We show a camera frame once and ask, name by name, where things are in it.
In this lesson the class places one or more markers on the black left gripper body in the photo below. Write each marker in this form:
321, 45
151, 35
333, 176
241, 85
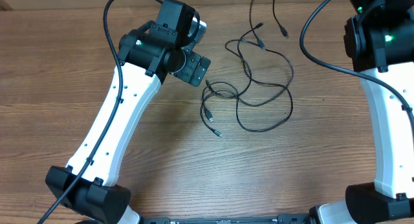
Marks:
187, 72

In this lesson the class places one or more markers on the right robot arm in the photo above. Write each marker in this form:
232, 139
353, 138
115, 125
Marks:
379, 40

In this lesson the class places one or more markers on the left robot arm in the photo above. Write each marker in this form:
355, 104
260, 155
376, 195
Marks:
145, 56

